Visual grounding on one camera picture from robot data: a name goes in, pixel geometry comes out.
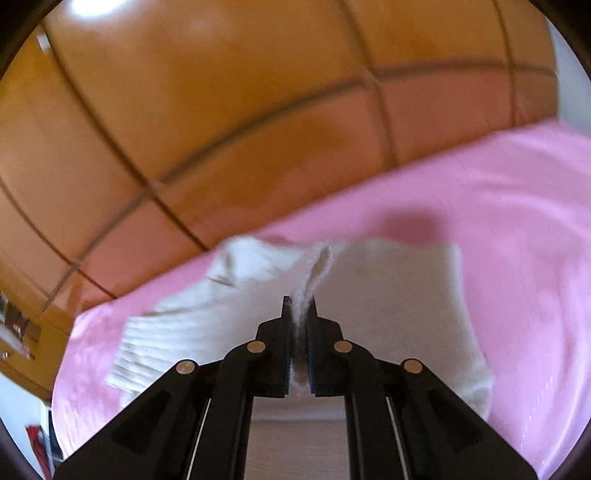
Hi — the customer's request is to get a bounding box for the white knitted sweater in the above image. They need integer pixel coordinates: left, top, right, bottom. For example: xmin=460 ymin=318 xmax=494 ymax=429
xmin=106 ymin=237 xmax=494 ymax=420

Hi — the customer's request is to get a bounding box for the pink bed cover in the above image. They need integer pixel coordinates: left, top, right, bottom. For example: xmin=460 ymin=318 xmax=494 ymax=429
xmin=52 ymin=121 xmax=590 ymax=479

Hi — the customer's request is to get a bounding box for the wooden wardrobe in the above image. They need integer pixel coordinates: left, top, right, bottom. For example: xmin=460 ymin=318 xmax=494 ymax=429
xmin=1 ymin=1 xmax=557 ymax=400

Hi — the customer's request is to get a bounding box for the wooden shelf with items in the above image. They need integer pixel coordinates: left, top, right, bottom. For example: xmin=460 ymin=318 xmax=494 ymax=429
xmin=0 ymin=293 xmax=41 ymax=360

